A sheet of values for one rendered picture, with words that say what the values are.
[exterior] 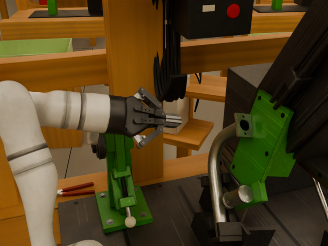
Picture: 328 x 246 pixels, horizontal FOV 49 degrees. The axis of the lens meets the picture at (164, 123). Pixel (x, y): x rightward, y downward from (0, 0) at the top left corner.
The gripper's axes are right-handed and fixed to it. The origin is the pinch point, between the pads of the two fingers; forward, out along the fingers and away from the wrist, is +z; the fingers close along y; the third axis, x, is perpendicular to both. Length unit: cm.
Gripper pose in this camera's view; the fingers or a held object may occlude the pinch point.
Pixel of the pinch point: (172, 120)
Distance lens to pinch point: 75.2
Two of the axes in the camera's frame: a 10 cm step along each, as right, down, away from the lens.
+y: -0.3, -9.5, 3.1
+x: -3.9, 3.0, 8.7
